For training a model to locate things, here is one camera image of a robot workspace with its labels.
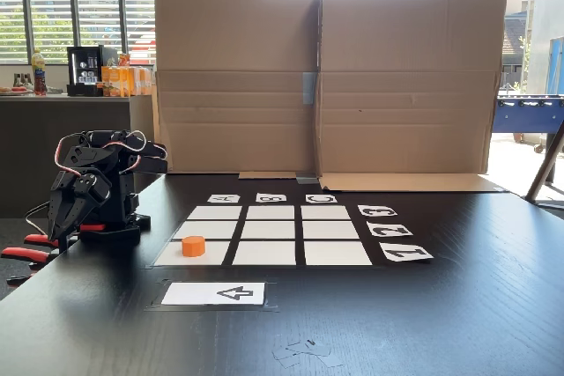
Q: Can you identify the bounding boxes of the black clamp red knob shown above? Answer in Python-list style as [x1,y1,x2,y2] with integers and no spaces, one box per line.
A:
[56,223,108,254]

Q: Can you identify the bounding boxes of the paper label number 3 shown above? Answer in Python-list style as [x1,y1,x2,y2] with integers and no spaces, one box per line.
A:
[357,204,398,218]

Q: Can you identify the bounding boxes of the clear plastic scraps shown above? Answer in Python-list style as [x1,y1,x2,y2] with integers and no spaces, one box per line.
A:
[271,338,345,369]

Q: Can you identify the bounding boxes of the blue foosball table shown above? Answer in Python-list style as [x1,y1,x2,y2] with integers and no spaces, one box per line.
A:
[492,93,564,155]

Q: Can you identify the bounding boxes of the white nine-square grid sheet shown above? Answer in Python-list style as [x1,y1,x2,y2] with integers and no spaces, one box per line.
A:
[153,204,374,267]

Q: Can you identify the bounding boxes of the orange juice carton pack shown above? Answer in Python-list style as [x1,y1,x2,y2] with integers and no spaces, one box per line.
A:
[131,65,154,96]

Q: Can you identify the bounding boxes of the thin base power cable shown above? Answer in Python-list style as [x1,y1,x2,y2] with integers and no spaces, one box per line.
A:
[24,202,52,236]

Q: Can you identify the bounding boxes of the red-white servo cable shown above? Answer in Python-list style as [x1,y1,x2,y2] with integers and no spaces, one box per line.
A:
[55,129,147,180]

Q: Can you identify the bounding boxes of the white arrow paper sheet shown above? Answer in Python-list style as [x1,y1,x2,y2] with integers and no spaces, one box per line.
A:
[160,282,266,306]

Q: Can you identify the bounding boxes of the brown cardboard box panel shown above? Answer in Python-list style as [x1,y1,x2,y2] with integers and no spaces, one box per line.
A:
[152,0,323,181]
[315,0,508,193]

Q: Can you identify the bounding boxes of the paper label number 2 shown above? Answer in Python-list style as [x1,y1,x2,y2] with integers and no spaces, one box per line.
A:
[366,223,414,238]

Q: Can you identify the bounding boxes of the grey tape strip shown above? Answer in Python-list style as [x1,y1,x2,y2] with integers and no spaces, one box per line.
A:
[301,70,318,107]

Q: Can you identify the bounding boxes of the orange round token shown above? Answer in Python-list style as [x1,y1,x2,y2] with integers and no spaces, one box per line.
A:
[181,235,206,257]

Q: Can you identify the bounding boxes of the slanted wooden table leg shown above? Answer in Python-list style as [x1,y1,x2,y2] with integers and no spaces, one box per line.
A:
[524,122,564,203]

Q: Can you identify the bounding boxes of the iced tea bottle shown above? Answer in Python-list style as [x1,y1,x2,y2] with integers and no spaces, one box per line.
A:
[30,48,48,97]

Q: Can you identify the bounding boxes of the black glass-door cabinet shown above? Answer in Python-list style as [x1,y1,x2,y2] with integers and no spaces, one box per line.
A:
[66,44,119,98]

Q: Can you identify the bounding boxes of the red-handled spring clamp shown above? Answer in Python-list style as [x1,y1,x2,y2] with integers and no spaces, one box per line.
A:
[24,233,61,248]
[0,247,61,285]

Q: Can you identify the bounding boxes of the dark grey counter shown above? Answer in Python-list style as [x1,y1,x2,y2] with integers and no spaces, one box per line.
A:
[0,93,155,218]

